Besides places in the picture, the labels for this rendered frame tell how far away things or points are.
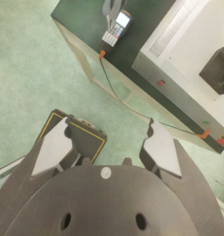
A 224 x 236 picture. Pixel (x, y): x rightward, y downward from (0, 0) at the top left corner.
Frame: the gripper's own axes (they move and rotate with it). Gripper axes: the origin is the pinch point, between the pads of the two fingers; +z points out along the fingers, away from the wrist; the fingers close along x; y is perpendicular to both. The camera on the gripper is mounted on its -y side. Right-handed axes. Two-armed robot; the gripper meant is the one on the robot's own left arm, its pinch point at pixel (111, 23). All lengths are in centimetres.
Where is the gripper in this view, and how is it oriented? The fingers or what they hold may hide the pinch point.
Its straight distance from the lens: 49.4
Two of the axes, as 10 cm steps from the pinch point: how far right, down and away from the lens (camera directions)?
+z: -1.9, 1.3, 9.7
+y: -5.0, 8.4, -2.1
